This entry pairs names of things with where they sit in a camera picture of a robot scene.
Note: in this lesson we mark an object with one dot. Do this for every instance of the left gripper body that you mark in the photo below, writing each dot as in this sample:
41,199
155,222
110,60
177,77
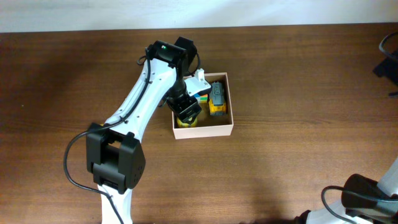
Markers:
180,101

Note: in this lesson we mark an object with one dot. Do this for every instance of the yellow ball with blue letters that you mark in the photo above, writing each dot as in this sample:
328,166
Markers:
180,124

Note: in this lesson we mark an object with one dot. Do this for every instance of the two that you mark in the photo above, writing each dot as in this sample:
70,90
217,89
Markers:
201,99

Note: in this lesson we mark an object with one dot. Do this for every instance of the yellow grey tanker truck toy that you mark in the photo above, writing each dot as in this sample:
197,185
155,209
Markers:
217,102

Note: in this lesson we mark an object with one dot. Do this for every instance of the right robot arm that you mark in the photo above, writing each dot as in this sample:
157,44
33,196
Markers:
360,201

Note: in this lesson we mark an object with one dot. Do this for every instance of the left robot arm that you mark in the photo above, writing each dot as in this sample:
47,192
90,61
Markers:
114,152

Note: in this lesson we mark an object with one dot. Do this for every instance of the pink cardboard box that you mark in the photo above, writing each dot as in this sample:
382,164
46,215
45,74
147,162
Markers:
208,125

